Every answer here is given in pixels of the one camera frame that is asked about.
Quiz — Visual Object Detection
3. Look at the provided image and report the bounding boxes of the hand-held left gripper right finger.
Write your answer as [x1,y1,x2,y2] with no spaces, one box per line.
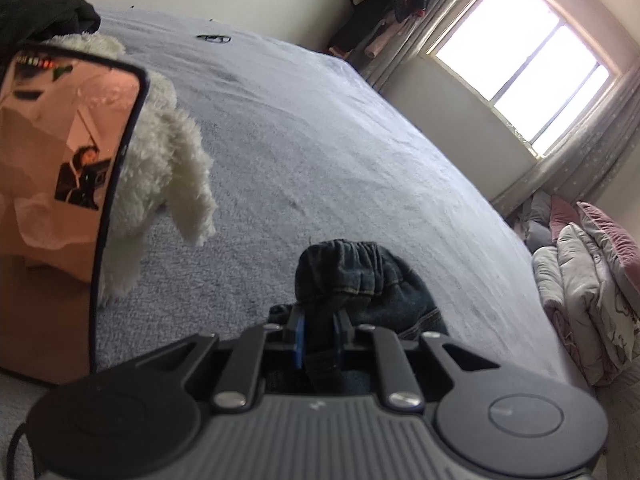
[332,310,501,411]

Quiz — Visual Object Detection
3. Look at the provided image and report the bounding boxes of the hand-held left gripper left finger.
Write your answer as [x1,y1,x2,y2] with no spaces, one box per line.
[132,307,307,409]

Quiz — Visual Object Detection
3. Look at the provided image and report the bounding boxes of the dark blue jeans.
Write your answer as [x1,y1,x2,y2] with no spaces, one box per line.
[267,239,448,396]

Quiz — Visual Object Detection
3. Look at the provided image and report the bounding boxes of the dark hanging clothes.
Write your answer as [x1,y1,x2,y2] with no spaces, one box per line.
[327,0,441,56]

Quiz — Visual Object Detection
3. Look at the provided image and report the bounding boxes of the bed with grey blanket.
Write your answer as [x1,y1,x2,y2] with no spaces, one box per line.
[0,5,596,480]

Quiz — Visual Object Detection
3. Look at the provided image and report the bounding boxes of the white plush toy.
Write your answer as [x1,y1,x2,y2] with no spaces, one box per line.
[40,32,218,308]

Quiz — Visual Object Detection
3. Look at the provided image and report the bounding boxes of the maroon pillow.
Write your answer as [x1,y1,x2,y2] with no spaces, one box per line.
[575,201,640,306]

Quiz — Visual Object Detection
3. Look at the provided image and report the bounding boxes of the orange tinted reflective panel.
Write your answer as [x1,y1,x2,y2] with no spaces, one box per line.
[0,42,151,388]

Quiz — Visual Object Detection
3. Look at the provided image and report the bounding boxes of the pink hanging garment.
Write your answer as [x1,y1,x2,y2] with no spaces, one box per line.
[364,12,406,58]

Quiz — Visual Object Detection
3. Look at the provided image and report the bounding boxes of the grey patterned curtain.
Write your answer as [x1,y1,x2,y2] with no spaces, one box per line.
[492,67,640,216]
[360,0,506,93]

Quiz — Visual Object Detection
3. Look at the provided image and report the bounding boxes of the window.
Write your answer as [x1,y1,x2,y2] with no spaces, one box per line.
[425,0,623,161]

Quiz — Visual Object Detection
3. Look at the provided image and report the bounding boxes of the black cloth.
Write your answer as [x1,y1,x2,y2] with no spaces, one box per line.
[0,0,102,56]

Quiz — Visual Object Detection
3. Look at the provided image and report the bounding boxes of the black cable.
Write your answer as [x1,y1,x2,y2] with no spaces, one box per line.
[4,420,38,480]

